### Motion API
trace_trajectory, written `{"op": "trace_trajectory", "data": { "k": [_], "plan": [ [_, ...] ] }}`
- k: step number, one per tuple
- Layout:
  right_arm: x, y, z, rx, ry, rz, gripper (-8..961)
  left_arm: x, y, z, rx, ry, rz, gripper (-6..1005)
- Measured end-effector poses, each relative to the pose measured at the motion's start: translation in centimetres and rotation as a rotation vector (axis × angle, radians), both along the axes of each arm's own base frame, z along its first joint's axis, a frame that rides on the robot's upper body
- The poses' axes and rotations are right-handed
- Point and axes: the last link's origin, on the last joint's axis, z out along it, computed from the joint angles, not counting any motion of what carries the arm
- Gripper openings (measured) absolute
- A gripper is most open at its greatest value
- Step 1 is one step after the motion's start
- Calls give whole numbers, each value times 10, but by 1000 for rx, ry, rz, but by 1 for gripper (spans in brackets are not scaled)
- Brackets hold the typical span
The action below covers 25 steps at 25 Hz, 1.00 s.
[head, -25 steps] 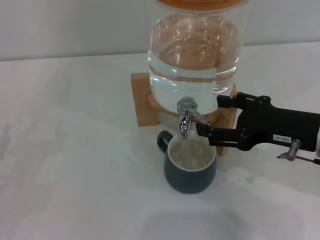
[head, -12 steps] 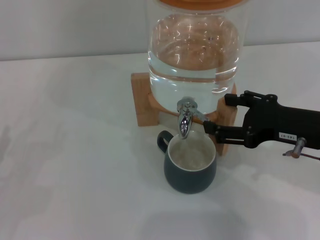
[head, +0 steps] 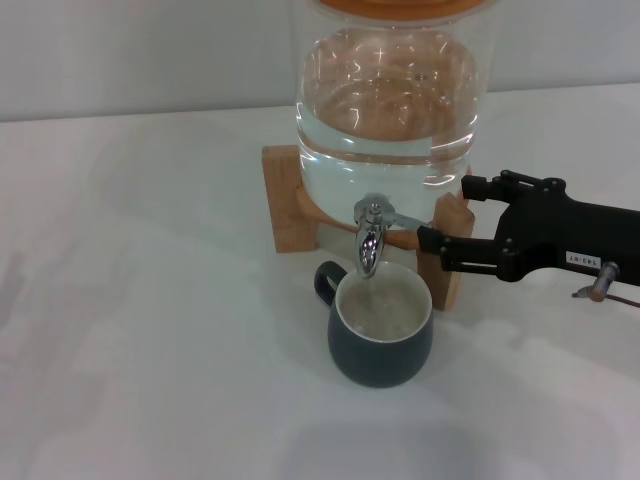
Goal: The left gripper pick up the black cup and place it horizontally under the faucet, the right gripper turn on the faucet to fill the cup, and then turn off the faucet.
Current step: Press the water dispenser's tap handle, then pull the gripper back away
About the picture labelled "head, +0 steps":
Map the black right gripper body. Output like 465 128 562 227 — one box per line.
492 177 640 288

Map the chrome faucet with lever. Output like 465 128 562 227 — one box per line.
352 193 430 280

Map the black ceramic cup white inside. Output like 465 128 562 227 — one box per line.
313 259 434 389

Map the glass water dispenser jar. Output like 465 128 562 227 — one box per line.
292 0 499 234

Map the wooden dispenser stand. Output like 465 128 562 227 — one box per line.
260 144 475 311

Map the right arm connector cable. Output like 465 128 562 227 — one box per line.
572 260 640 307

